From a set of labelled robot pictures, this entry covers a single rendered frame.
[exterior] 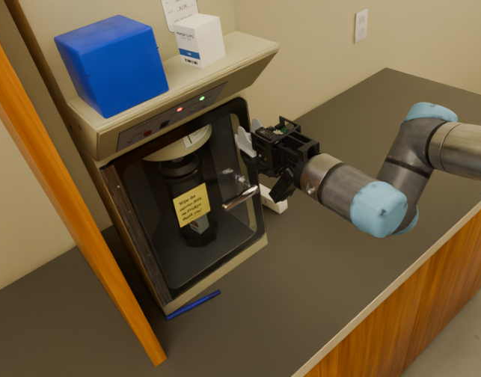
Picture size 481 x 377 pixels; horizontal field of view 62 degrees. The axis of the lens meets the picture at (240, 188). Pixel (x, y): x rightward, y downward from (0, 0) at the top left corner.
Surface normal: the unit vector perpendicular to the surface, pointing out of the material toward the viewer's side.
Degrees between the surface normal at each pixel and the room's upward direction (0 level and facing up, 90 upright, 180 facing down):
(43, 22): 90
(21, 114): 90
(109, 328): 0
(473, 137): 37
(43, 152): 90
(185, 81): 0
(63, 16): 90
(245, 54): 0
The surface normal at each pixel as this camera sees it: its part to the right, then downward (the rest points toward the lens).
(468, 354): -0.14, -0.76
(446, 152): -0.93, 0.09
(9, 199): 0.61, 0.44
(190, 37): -0.68, 0.54
